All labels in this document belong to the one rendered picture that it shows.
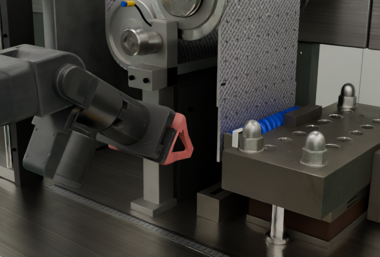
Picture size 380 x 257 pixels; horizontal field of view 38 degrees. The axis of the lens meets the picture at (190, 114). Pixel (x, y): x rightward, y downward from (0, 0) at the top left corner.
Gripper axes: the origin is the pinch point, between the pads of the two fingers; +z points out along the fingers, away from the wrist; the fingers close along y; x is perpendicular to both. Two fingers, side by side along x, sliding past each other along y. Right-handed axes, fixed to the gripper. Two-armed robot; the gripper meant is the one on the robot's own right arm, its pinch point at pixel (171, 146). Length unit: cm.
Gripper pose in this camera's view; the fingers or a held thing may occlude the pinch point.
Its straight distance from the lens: 77.7
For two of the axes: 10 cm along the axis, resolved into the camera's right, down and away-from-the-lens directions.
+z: 5.3, 3.5, 7.8
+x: 3.5, -9.2, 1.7
